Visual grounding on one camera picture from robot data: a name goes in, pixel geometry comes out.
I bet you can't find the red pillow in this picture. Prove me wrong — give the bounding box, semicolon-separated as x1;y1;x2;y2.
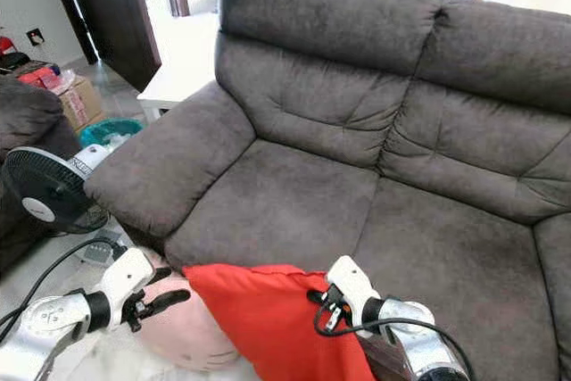
183;262;376;381

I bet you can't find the teal plastic basket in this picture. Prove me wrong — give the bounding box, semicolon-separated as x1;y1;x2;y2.
79;118;144;150

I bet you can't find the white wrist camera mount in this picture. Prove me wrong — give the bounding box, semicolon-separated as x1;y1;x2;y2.
326;256;383;328
98;247;157;330

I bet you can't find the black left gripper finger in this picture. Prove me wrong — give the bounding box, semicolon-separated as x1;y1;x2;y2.
147;288;193;315

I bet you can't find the pink pillow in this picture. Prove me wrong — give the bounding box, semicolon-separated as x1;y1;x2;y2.
138;247;242;371

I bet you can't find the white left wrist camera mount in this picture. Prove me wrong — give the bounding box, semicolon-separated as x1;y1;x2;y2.
98;247;157;330

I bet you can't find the grey-brown two-seat sofa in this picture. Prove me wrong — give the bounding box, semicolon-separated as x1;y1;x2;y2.
85;0;571;381

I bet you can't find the white low table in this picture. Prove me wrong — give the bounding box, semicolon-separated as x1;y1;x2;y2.
137;11;224;123

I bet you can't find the red plastic packet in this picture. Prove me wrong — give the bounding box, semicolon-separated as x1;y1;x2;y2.
18;62;74;92

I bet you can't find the black white floor fan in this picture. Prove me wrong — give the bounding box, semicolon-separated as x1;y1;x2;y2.
3;145;135;266

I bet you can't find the grey-brown long sofa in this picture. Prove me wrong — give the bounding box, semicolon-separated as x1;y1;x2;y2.
0;73;81;275

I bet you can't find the brown cardboard box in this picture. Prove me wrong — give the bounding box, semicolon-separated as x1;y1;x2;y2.
58;76;105;130

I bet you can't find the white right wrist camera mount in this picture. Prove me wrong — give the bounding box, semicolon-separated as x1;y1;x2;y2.
326;256;383;328

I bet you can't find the dark brown door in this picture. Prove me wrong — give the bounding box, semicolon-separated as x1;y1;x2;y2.
40;0;163;92

